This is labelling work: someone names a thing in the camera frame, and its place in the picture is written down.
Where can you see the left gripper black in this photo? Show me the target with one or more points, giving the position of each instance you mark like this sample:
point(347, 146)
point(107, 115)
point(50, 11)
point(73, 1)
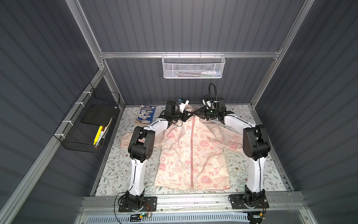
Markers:
point(180, 114)

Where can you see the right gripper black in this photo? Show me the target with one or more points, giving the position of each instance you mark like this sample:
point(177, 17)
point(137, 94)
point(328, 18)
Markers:
point(202, 112)

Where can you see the pink patterned hooded jacket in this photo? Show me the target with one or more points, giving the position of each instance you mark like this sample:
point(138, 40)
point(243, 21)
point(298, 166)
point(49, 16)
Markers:
point(192, 155)

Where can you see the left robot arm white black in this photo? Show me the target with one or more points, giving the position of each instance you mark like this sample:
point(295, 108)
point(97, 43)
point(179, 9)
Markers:
point(141, 147)

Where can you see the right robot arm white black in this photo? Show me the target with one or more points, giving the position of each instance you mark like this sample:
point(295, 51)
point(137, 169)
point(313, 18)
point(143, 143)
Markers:
point(255, 145)

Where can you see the blue sticker book pack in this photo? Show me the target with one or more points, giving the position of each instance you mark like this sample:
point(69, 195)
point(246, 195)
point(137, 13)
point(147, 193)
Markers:
point(146, 114)

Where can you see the white tube in mesh basket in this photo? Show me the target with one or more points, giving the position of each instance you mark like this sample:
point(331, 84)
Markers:
point(215, 74)

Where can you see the yellow highlighter marker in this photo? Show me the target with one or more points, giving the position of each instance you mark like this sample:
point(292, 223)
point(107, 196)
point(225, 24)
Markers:
point(100, 130)

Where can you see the white wire mesh basket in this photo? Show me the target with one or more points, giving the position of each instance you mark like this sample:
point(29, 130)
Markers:
point(189, 66)

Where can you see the black wire wall basket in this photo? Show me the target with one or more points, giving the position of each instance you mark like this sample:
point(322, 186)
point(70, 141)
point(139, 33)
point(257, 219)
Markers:
point(93, 108)

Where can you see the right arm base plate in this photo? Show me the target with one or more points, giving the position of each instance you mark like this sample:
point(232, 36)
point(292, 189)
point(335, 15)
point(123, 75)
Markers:
point(247, 201)

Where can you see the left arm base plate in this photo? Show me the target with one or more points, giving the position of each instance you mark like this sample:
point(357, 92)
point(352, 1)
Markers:
point(137, 204)

